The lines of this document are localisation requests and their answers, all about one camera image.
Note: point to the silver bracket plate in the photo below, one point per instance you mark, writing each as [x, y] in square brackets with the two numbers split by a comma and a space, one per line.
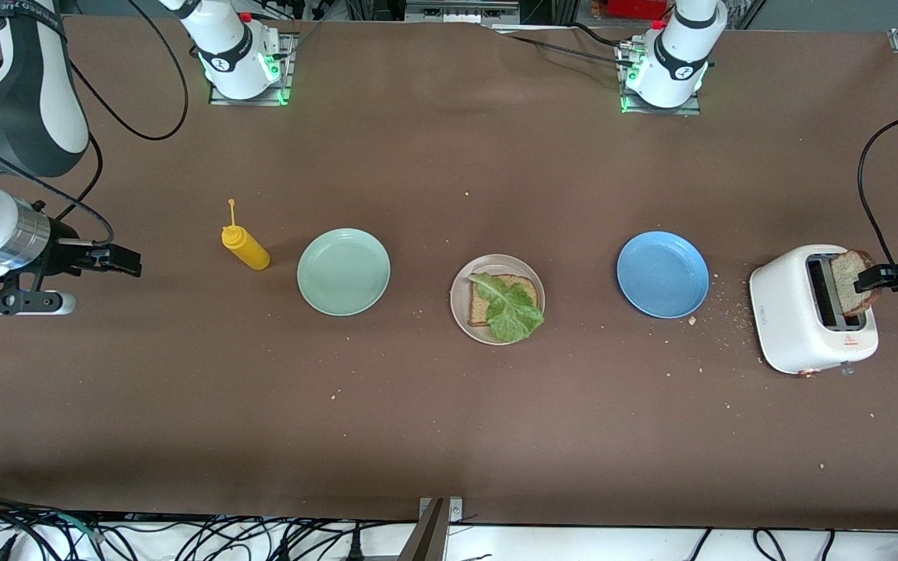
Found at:
[455, 510]

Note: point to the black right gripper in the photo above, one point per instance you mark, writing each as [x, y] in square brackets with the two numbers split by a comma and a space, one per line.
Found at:
[65, 252]

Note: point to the beige plate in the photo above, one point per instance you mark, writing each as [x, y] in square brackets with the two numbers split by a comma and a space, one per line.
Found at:
[461, 304]

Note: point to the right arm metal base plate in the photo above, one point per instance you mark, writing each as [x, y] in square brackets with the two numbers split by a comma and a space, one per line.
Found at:
[219, 97]

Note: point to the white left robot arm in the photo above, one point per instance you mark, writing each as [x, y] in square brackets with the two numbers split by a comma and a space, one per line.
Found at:
[679, 54]

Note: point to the grey metal bar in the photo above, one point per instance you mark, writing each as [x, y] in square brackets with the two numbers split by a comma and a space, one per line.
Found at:
[426, 538]

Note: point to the yellow mustard squeeze bottle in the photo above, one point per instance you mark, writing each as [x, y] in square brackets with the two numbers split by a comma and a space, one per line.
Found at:
[250, 251]

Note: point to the pale green plate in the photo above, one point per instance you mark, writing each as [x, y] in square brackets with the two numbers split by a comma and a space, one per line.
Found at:
[344, 273]

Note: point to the blue plate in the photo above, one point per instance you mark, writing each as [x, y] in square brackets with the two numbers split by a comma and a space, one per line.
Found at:
[663, 274]

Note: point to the green lettuce leaf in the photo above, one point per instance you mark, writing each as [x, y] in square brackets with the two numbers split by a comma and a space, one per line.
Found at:
[513, 315]

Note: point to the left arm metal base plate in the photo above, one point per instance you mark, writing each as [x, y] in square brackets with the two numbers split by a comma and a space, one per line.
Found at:
[691, 111]

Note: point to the brown bread slice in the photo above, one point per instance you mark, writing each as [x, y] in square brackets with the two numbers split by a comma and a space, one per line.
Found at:
[480, 312]
[843, 273]

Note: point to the aluminium frame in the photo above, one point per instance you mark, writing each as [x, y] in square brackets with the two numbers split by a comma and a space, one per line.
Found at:
[457, 12]

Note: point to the white toaster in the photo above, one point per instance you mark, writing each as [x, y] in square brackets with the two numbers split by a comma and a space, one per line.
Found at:
[784, 312]

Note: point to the brown table cover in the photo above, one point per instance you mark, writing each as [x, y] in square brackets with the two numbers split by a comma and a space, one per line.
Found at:
[449, 436]

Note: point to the red box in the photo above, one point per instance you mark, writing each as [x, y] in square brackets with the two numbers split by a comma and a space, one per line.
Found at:
[636, 8]

